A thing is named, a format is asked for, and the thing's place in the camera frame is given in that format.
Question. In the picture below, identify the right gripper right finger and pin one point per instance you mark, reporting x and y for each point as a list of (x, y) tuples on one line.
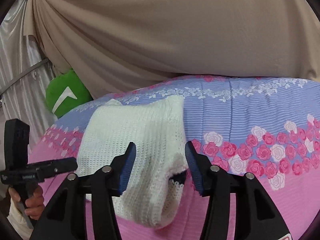
[(256, 215)]

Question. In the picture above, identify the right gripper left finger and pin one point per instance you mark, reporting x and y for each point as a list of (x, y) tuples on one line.
[(65, 214)]

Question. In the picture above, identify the white knitted sweater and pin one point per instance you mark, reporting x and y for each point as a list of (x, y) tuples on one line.
[(152, 196)]

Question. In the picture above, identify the person's left hand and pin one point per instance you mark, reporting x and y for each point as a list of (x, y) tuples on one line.
[(34, 204)]

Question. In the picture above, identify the pink blue floral bedsheet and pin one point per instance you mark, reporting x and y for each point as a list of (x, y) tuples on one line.
[(266, 126)]

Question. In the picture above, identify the green pillow with white chevron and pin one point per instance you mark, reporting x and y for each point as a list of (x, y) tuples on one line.
[(65, 92)]

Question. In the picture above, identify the silver satin curtain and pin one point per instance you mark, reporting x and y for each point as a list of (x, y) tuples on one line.
[(25, 74)]

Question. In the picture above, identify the beige curtain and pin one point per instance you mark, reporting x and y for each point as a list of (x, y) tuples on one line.
[(117, 46)]

